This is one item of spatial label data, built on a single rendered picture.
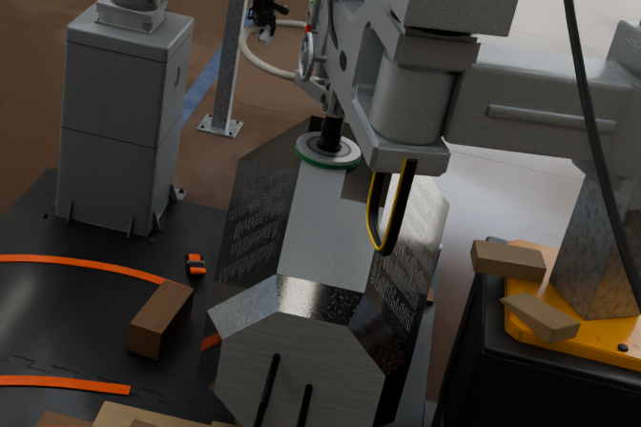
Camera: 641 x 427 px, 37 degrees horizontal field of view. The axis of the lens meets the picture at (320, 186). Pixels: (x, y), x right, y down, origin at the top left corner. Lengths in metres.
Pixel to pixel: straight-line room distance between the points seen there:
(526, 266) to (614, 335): 0.30
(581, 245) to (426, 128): 0.62
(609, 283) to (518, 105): 0.60
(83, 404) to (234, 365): 0.78
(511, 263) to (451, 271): 1.50
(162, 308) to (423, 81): 1.55
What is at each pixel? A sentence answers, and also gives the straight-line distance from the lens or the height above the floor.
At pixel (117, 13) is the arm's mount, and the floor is 0.91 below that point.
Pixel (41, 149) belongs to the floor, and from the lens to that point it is 4.70.
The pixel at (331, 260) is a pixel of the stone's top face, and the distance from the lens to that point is 2.62.
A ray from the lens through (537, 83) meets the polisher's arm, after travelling 2.36.
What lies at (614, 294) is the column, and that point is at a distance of 2.74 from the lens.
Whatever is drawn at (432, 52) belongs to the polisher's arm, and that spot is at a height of 1.47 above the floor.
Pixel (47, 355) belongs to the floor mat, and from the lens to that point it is 3.43.
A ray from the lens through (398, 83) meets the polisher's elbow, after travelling 2.30.
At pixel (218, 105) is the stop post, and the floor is 0.14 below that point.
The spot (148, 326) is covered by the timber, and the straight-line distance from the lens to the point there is 3.38.
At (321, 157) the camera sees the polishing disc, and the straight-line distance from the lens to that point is 3.09.
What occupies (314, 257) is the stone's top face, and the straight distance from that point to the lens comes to 2.62.
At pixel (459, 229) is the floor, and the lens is 4.61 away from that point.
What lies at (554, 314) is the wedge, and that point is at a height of 0.82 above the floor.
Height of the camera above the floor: 2.20
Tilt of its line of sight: 28 degrees down
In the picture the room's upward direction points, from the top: 12 degrees clockwise
